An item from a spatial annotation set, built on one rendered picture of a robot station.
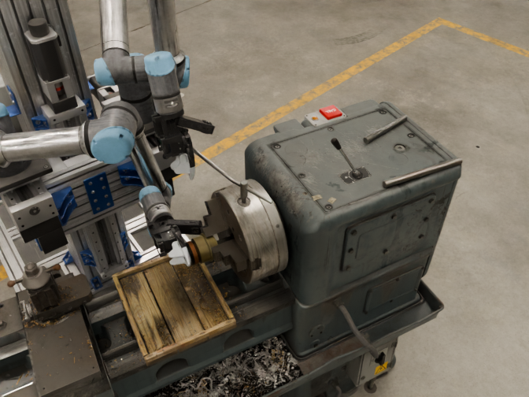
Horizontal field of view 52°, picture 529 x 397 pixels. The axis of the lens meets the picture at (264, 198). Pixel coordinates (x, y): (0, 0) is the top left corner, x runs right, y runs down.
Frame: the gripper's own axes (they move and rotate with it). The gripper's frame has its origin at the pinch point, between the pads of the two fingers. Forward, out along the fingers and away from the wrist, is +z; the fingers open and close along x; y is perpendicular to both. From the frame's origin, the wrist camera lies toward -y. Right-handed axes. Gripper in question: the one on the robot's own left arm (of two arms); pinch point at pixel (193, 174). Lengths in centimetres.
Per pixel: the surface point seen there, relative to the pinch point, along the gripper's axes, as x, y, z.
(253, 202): 6.3, -14.4, 11.9
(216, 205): -4.0, -6.0, 13.9
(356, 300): 7, -47, 64
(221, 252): 5.5, -1.9, 24.8
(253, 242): 13.2, -9.8, 20.5
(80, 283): -12.3, 39.1, 28.3
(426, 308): 4, -80, 85
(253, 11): -368, -187, 14
